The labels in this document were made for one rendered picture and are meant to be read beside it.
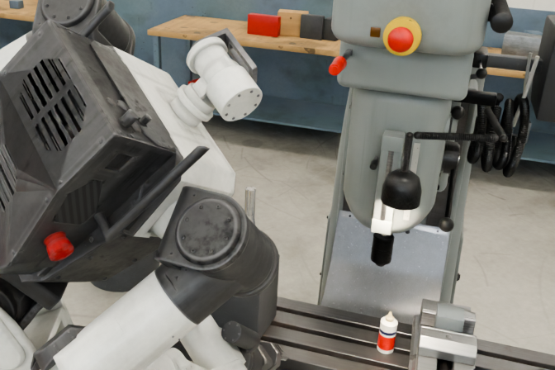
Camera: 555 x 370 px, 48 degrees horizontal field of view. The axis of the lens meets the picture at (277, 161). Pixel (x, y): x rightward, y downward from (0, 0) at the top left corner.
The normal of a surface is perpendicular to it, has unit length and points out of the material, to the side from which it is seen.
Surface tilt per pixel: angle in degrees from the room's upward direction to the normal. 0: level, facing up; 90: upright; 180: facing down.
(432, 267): 62
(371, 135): 90
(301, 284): 0
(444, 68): 90
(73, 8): 53
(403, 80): 90
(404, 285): 45
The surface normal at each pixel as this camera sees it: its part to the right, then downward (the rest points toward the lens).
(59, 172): -0.45, -0.18
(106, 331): -0.30, -0.44
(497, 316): 0.05, -0.92
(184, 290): 0.03, -0.06
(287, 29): -0.12, 0.39
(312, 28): -0.34, 0.36
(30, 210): -0.61, 0.00
